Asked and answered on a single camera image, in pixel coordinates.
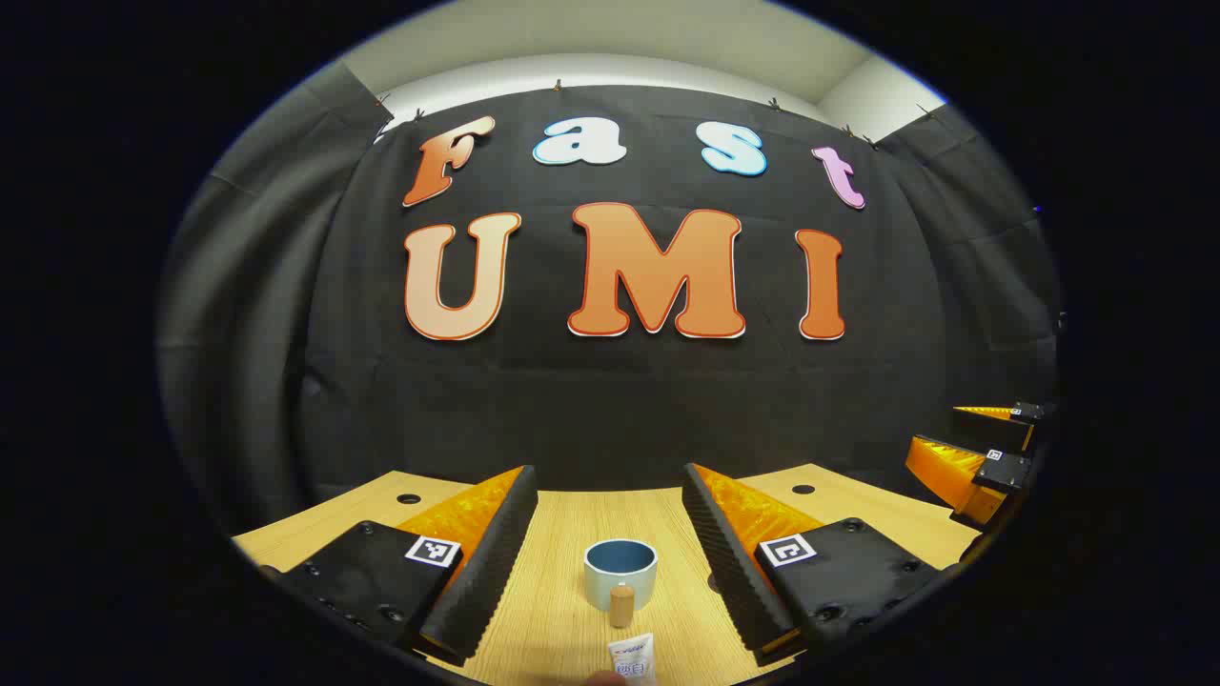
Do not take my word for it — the white toothpaste tube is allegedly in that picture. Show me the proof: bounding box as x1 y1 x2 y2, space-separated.
607 633 657 685

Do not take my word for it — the wooden desktop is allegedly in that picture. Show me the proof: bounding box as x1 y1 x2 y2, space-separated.
232 464 983 686

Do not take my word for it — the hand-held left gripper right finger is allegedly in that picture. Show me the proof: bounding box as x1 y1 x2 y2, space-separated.
681 463 954 668

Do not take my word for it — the blue cup with wooden handle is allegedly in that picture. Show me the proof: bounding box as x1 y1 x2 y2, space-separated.
583 538 660 630

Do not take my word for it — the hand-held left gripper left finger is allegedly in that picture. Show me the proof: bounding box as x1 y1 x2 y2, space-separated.
257 464 539 668

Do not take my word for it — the black backdrop cloth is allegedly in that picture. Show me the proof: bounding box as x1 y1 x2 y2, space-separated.
295 84 954 496

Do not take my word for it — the black side cloth panel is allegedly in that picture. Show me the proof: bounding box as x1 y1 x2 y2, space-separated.
157 59 387 535
877 103 1064 477

